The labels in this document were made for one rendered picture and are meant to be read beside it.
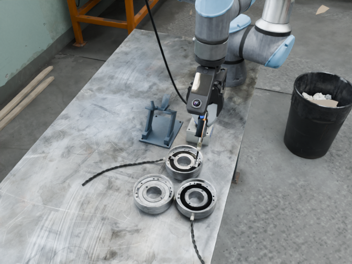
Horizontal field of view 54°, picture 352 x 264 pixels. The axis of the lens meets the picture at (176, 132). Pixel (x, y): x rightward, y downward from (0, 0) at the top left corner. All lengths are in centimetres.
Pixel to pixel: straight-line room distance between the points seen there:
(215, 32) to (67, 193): 56
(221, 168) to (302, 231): 98
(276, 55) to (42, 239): 85
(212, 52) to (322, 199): 143
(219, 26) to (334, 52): 266
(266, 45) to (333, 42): 238
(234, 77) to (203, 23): 56
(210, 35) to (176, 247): 48
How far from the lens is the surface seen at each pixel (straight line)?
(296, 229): 190
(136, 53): 149
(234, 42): 120
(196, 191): 90
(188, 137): 105
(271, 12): 115
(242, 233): 182
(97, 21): 307
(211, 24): 75
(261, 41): 116
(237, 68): 128
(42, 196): 99
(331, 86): 223
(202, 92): 80
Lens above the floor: 155
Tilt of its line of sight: 43 degrees down
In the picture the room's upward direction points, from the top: straight up
